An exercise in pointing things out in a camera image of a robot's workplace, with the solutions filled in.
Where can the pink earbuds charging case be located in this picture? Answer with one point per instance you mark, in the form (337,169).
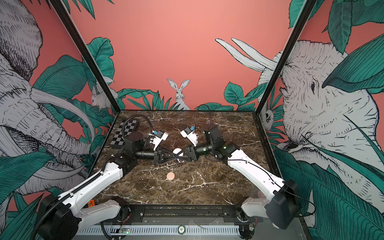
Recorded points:
(170,176)

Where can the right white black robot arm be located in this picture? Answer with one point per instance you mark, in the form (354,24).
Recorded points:
(280,204)

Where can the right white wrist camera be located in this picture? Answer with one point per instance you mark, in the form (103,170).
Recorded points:
(190,134)

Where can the black white checkerboard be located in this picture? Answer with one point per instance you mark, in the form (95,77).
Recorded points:
(118,140)

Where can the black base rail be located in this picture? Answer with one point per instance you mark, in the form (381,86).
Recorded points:
(228,213)

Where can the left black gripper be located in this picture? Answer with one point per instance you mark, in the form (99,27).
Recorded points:
(159,157)

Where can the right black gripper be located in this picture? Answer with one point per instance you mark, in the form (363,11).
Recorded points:
(193,152)

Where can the white round charging case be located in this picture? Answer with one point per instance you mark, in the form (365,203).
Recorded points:
(178,150)

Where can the orange clip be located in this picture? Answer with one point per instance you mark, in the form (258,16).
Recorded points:
(91,203)

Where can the white perforated vent strip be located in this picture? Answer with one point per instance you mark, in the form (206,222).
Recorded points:
(172,230)

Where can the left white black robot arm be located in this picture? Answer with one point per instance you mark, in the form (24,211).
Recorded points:
(61,217)

